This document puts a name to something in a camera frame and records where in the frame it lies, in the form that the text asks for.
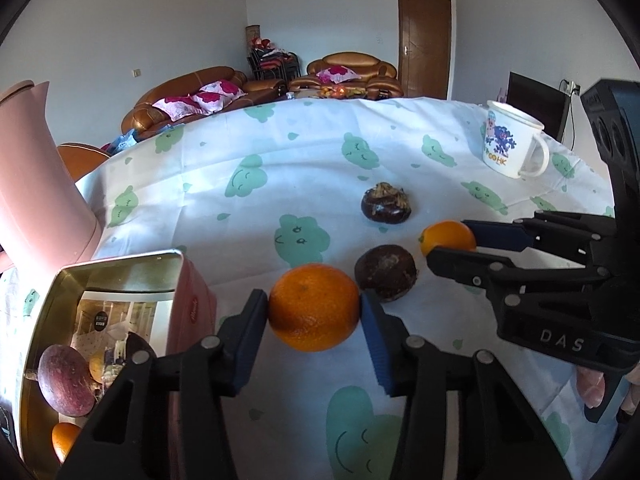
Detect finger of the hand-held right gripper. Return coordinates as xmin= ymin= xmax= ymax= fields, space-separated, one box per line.
xmin=462 ymin=211 xmax=621 ymax=272
xmin=426 ymin=245 xmax=609 ymax=311

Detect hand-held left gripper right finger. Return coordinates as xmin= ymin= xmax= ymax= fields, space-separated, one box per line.
xmin=361 ymin=291 xmax=576 ymax=480

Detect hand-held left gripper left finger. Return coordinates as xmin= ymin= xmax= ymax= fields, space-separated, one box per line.
xmin=57 ymin=289 xmax=269 ymax=480

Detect orange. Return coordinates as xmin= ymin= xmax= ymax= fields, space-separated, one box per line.
xmin=269 ymin=263 xmax=362 ymax=353
xmin=419 ymin=220 xmax=477 ymax=259
xmin=51 ymin=422 xmax=82 ymax=464

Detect pink metal tin box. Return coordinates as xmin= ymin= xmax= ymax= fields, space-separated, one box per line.
xmin=19 ymin=249 xmax=219 ymax=480

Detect purple passion fruit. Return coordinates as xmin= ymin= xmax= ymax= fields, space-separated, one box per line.
xmin=38 ymin=344 xmax=97 ymax=417

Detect person's right hand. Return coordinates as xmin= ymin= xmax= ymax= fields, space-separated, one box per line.
xmin=575 ymin=362 xmax=640 ymax=424

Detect dark brown round fruit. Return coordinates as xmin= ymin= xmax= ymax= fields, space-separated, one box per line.
xmin=354 ymin=244 xmax=417 ymax=303

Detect white printed mug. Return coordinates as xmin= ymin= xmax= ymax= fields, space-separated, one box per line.
xmin=481 ymin=100 xmax=550 ymax=180

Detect black television screen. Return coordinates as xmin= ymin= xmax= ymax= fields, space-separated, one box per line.
xmin=506 ymin=71 xmax=571 ymax=144

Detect white tablecloth with green clouds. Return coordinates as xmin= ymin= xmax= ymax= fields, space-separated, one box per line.
xmin=0 ymin=97 xmax=622 ymax=480

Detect brown wooden door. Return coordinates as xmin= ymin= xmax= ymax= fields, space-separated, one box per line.
xmin=397 ymin=0 xmax=454 ymax=101

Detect brown leather armchair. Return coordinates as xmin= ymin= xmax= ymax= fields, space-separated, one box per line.
xmin=288 ymin=51 xmax=405 ymax=100

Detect cluttered coffee table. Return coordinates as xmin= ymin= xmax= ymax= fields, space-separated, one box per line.
xmin=287 ymin=84 xmax=372 ymax=101

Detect pink floral pillow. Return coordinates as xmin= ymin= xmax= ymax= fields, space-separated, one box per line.
xmin=151 ymin=92 xmax=212 ymax=122
xmin=192 ymin=79 xmax=246 ymax=114
xmin=315 ymin=64 xmax=361 ymax=86

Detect blue cloth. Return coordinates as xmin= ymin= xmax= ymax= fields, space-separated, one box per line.
xmin=107 ymin=128 xmax=139 ymax=154

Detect pink electric kettle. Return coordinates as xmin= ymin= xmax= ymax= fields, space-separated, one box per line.
xmin=0 ymin=80 xmax=104 ymax=274

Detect brown leather sofa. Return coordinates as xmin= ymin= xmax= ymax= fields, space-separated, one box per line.
xmin=121 ymin=65 xmax=292 ymax=142

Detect stacked chairs with red items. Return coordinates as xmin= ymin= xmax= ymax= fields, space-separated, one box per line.
xmin=244 ymin=24 xmax=301 ymax=81

